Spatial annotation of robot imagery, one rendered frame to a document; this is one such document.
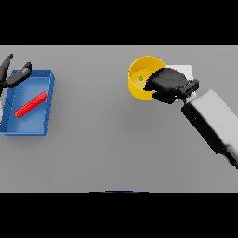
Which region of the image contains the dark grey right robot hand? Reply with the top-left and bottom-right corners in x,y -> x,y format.
142,67 -> 200,105

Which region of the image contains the blue tray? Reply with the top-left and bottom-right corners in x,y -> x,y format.
0,69 -> 56,137

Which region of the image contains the yellow bowl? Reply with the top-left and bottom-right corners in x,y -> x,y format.
127,56 -> 167,101

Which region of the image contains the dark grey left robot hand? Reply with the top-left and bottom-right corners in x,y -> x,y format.
0,53 -> 33,98

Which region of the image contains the red beaker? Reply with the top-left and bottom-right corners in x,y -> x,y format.
14,90 -> 48,119

